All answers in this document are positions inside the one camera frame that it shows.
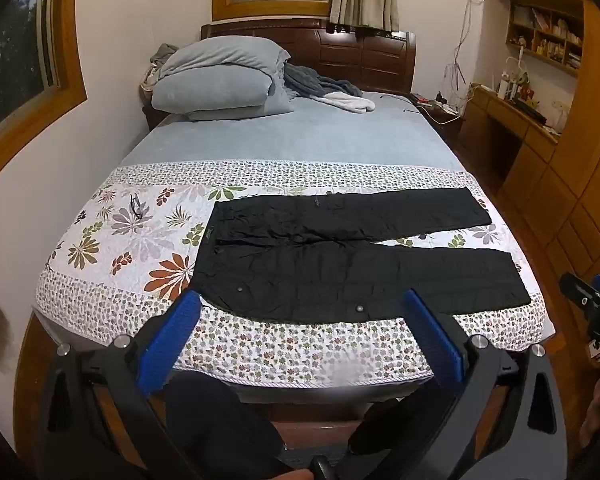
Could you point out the light blue-grey bed sheet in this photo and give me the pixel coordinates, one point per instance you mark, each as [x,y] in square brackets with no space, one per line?
[290,135]

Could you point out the grey garment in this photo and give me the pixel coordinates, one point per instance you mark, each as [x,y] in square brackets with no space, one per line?
[162,55]

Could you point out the light blue-grey pillow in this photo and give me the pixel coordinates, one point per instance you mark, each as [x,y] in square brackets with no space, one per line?
[220,57]

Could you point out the white desk lamp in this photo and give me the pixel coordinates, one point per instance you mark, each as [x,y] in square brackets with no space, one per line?
[512,77]

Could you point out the black pants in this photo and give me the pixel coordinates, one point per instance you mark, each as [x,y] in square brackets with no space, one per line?
[330,270]

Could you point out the wooden nightstand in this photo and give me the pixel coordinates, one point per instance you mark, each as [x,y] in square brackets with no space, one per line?
[442,120]

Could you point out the black keyboard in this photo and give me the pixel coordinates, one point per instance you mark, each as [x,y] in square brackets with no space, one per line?
[530,110]

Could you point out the grey pillow stack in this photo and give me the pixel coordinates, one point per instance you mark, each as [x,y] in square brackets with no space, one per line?
[215,95]

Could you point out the white towel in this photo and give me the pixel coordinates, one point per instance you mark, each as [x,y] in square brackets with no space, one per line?
[352,102]

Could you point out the person's dark clothing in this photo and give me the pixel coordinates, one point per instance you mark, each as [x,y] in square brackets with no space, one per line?
[220,420]

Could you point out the dark wooden headboard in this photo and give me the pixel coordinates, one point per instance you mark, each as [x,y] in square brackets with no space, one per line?
[370,52]

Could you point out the dark grey blanket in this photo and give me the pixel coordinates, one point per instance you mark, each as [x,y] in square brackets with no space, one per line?
[315,82]

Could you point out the floral leaf-print quilt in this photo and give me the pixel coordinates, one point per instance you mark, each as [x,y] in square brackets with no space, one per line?
[130,240]

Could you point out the black eyeglasses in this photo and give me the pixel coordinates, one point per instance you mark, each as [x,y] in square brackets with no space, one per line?
[139,214]

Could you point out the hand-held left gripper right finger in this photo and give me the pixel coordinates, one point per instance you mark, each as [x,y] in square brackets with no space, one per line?
[432,345]

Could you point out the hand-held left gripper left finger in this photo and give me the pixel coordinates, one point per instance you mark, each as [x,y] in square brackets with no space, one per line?
[172,345]

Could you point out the white power strip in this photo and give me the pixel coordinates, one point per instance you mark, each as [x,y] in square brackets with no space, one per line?
[447,107]

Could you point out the large wooden side window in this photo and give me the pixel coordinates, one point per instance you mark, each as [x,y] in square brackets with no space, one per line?
[15,50]

